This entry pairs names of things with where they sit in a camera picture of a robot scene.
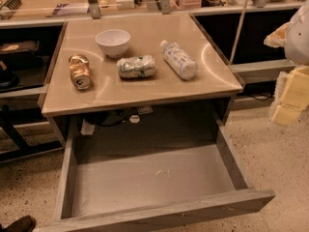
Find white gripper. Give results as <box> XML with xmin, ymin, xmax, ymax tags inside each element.
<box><xmin>264</xmin><ymin>0</ymin><xmax>309</xmax><ymax>126</ymax></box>

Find grey wooden top drawer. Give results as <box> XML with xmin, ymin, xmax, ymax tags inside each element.
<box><xmin>38</xmin><ymin>105</ymin><xmax>274</xmax><ymax>232</ymax></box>

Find grey cabinet with beige top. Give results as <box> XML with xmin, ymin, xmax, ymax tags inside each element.
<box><xmin>42</xmin><ymin>14</ymin><xmax>242</xmax><ymax>143</ymax></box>

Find wooden stick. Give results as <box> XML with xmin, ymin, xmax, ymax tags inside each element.
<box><xmin>229</xmin><ymin>0</ymin><xmax>248</xmax><ymax>65</ymax></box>

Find clear plastic water bottle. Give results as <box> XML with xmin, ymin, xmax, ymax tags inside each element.
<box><xmin>160</xmin><ymin>41</ymin><xmax>198</xmax><ymax>80</ymax></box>

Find crumpled green white chip bag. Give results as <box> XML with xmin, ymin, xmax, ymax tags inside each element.
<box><xmin>117</xmin><ymin>55</ymin><xmax>155</xmax><ymax>79</ymax></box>

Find white ceramic bowl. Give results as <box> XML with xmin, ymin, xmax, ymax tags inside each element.
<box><xmin>95</xmin><ymin>29</ymin><xmax>130</xmax><ymax>58</ymax></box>

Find crushed gold soda can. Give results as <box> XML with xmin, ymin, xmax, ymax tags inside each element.
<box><xmin>69</xmin><ymin>54</ymin><xmax>93</xmax><ymax>90</ymax></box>

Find purple white paper packet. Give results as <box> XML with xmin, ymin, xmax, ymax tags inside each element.
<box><xmin>51</xmin><ymin>3</ymin><xmax>90</xmax><ymax>16</ymax></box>

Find long wooden back counter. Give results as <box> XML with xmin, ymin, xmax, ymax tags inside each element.
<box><xmin>1</xmin><ymin>0</ymin><xmax>307</xmax><ymax>26</ymax></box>

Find black coil spring tool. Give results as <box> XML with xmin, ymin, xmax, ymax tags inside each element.
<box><xmin>0</xmin><ymin>0</ymin><xmax>22</xmax><ymax>20</ymax></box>

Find dark shoe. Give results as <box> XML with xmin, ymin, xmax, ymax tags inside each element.
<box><xmin>0</xmin><ymin>216</ymin><xmax>36</xmax><ymax>232</ymax></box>

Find black cable under shelf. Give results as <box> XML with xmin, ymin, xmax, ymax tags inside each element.
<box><xmin>249</xmin><ymin>93</ymin><xmax>274</xmax><ymax>102</ymax></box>

